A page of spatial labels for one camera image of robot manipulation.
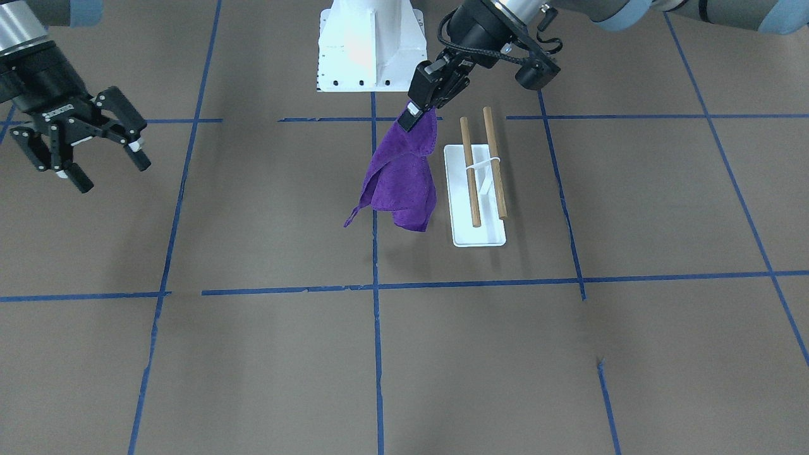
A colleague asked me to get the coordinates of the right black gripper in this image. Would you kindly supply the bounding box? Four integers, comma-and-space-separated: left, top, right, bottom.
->
2, 41, 151, 193

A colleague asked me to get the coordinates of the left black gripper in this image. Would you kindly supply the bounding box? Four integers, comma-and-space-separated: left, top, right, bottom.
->
397, 1, 526, 132

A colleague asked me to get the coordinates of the purple towel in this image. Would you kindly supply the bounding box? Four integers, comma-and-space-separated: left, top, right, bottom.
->
344, 109, 437, 233

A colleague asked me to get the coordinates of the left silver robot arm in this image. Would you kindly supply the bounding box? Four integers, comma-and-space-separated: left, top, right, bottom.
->
397, 1, 808, 131

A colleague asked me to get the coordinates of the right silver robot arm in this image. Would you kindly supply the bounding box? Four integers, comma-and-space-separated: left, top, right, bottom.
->
2, 1, 151, 193

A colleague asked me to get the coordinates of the white rack with wooden bars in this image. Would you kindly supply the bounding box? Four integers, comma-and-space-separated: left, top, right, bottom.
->
443, 106, 508, 248

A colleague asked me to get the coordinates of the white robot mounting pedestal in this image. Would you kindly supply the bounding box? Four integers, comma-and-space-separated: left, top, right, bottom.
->
316, 1, 428, 93

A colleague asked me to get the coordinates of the black braided cable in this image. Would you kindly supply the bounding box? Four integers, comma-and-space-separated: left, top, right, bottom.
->
438, 6, 564, 70

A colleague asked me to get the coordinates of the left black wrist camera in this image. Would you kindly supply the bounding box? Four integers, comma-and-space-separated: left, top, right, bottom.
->
500, 30, 563, 90

